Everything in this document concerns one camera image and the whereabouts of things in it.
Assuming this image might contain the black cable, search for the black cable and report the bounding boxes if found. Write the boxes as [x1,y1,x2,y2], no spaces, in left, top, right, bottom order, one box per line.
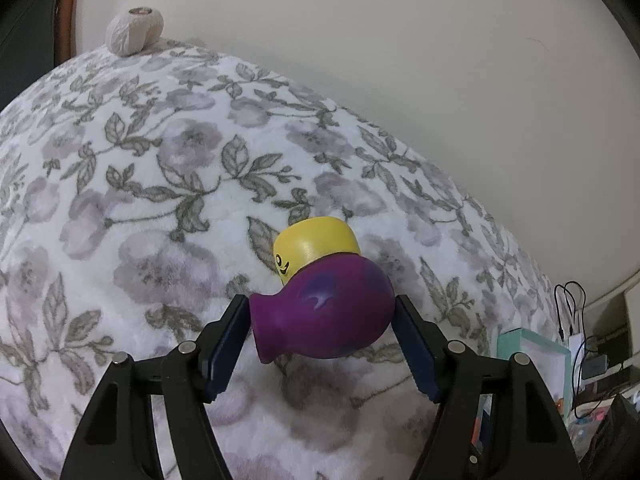
[554,282,587,343]

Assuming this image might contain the brown wooden bed frame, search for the brown wooden bed frame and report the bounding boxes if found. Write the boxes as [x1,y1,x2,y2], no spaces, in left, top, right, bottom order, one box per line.
[54,0,81,66]

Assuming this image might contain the white yarn ball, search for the white yarn ball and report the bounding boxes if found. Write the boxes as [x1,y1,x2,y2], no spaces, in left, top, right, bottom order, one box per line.
[107,6,165,56]

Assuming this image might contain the small black charger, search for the small black charger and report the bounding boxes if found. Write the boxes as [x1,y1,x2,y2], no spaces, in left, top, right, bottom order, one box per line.
[582,355,608,381]

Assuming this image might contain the floral fleece blanket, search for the floral fleece blanket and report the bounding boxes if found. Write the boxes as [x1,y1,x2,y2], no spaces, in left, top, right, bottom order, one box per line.
[0,40,571,480]

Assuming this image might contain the dark cloth bundle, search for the dark cloth bundle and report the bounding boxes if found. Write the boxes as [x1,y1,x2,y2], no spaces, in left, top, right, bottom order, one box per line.
[580,392,640,480]

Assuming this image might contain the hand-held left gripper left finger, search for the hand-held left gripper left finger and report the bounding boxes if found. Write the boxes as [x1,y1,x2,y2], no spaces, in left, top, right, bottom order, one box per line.
[60,294,249,480]

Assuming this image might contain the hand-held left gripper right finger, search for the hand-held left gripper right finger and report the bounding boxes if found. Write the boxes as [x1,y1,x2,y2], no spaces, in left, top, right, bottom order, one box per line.
[394,295,583,480]

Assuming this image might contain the yellow smiley toy head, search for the yellow smiley toy head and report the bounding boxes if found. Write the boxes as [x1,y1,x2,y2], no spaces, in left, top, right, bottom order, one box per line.
[273,216,362,288]

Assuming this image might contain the purple vase-shaped toy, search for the purple vase-shaped toy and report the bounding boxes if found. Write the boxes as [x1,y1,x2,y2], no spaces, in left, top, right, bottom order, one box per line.
[248,255,396,365]

